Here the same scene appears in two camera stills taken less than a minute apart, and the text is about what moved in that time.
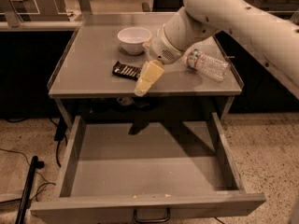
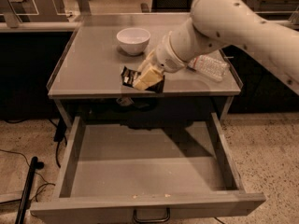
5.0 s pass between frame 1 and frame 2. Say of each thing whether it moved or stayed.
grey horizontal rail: stayed
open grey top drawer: stayed
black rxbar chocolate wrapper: moved
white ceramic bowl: stayed
